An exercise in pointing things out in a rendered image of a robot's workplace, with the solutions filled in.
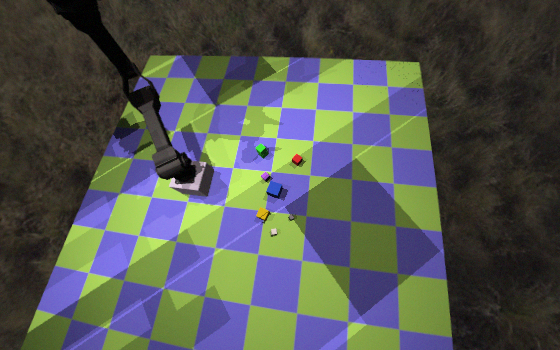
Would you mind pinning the blue cube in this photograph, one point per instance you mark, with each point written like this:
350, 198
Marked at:
274, 189

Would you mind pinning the yellow cube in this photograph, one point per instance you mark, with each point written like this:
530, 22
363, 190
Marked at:
263, 214

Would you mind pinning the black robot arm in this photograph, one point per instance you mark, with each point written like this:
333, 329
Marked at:
169, 163

